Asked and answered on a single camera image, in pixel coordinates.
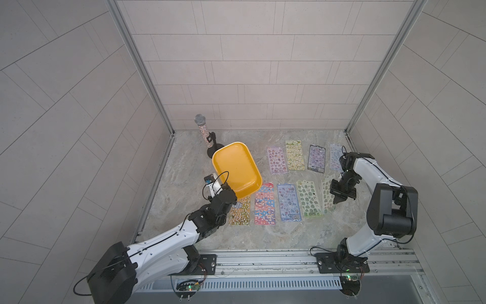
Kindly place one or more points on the circuit board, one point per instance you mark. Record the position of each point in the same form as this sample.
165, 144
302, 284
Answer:
349, 280
190, 286

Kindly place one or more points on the yellow-green sticker sheet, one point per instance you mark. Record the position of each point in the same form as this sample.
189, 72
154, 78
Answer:
295, 159

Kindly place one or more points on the green dinosaur sticker sheet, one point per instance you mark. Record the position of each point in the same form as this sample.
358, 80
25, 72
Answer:
308, 198

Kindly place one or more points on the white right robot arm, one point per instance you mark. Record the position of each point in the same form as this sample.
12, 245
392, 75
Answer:
392, 211

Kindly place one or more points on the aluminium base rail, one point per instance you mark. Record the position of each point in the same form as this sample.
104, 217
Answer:
300, 263

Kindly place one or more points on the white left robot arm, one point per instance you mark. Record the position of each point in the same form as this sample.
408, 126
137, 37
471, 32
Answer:
122, 270

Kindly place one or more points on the light blue sticker sheet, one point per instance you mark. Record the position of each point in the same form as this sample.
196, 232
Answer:
335, 154

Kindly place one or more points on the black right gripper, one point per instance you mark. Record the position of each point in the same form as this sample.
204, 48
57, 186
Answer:
340, 196

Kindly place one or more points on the purple bonbon sticker sheet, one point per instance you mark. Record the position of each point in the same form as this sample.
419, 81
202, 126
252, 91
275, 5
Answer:
316, 159

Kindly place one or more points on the white green sticker sheet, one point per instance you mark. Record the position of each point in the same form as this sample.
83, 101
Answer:
328, 198

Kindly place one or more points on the pink sticker sheet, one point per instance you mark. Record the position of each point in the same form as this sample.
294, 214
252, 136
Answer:
276, 160

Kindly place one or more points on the red blue sticker sheet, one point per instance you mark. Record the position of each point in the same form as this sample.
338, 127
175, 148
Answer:
264, 205

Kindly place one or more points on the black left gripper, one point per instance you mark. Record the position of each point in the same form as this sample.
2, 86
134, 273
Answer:
228, 189

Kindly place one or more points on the panda sticker sheet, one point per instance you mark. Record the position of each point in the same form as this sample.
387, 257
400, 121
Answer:
240, 213

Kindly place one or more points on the blue puffy sticker sheet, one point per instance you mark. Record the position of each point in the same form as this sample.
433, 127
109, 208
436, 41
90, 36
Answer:
288, 203

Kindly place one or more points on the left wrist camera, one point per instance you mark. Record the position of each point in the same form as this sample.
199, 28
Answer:
213, 184

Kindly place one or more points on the yellow storage box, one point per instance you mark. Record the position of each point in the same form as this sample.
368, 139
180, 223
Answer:
244, 176

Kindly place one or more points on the black microphone stand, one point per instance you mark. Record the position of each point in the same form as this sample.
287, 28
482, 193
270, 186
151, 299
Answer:
213, 145

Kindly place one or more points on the right circuit board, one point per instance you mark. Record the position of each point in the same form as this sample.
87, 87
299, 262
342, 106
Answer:
349, 280

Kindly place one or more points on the left circuit board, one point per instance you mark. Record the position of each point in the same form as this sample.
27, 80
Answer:
190, 286

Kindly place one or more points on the rhinestone microphone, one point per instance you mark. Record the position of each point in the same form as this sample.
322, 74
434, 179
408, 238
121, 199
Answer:
200, 121

